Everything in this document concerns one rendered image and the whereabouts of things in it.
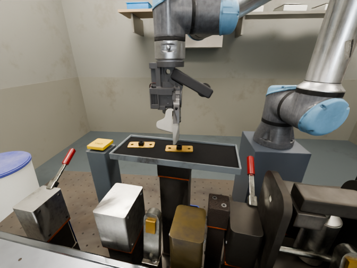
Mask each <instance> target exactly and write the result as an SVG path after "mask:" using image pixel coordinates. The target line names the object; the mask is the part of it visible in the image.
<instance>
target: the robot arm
mask: <svg viewBox="0 0 357 268"><path fill-rule="evenodd" d="M270 1H272V0H152V11H153V22H154V40H155V41H154V42H155V59H156V60H158V61H157V62H152V63H149V68H150V69H151V84H152V85H151V84H150V85H149V93H150V108H152V109H158V110H163V113H164V114H165V117H164V118H163V119H161V120H159V121H157V123H156V127H157V128H158V129H159V130H163V131H167V132H170V133H172V134H173V145H175V144H176V143H177V141H178V139H179V133H180V122H181V107H182V88H183V85H185V86H187V87H188V88H190V89H192V90H194V91H196V92H197V93H198V95H199V96H201V97H206V98H210V97H211V95H212V93H213V90H212V89H211V87H210V85H209V84H207V83H201V82H200V81H198V80H196V79H194V78H193V77H191V76H189V75H187V74H186V73H184V72H182V71H180V70H179V69H176V68H177V67H184V61H183V60H184V59H185V34H188V36H189V37H190V38H191V39H192V40H196V41H201V40H203V39H205V38H207V37H209V36H212V35H220V36H221V35H230V34H231V33H232V32H233V31H234V30H235V28H236V25H237V22H238V19H239V18H241V17H243V16H245V15H246V14H248V13H250V12H252V11H254V10H255V9H257V8H259V7H261V6H263V5H264V4H266V3H268V2H270ZM356 45H357V0H329V3H328V6H327V9H326V13H325V16H324V19H323V22H322V25H321V28H320V31H319V35H318V38H317V41H316V45H315V47H314V50H313V54H312V57H311V61H310V64H309V67H308V70H307V73H306V76H305V80H304V81H303V82H302V83H300V84H299V85H274V86H270V87H269V88H268V90H267V94H266V100H265V105H264V108H263V113H262V118H261V122H260V124H259V125H258V127H257V129H256V131H255V132H254V135H253V140H254V141H255V142H256V143H258V144H260V145H262V146H265V147H268V148H273V149H290V148H292V147H293V145H294V142H295V139H294V129H293V127H295V128H297V129H299V130H300V131H302V132H305V133H308V134H310V135H313V136H322V135H326V134H328V133H331V132H332V131H334V130H336V129H337V128H338V127H340V126H341V125H342V124H343V123H344V121H345V120H346V118H347V117H348V114H349V111H350V108H349V104H348V103H347V102H346V101H345V100H343V97H344V94H345V92H346V90H345V89H344V88H343V86H342V81H343V78H344V76H345V73H346V70H347V68H348V65H349V63H350V60H351V58H352V55H353V53H354V50H355V48H356ZM167 69H169V70H170V73H167V72H166V70H167ZM172 116H173V119H172Z"/></svg>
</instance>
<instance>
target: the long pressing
mask: <svg viewBox="0 0 357 268"><path fill-rule="evenodd" d="M19 259H22V260H20V261H18V260H19ZM0 268H151V267H147V266H143V265H139V264H134V263H130V262H126V261H122V260H119V259H114V258H110V257H106V256H102V255H98V254H94V253H90V252H85V251H82V250H78V249H74V248H70V247H65V246H61V245H57V244H52V243H49V242H45V241H41V240H37V239H32V238H28V237H24V236H20V235H17V234H13V233H9V232H4V231H0Z"/></svg>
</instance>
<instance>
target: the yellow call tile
mask: <svg viewBox="0 0 357 268"><path fill-rule="evenodd" d="M112 143H113V140H111V139H100V138H98V139H96V140H95V141H93V142H92V143H90V144H89V145H87V148H88V149H96V150H105V149H106V148H107V147H108V146H110V145H111V144H112Z"/></svg>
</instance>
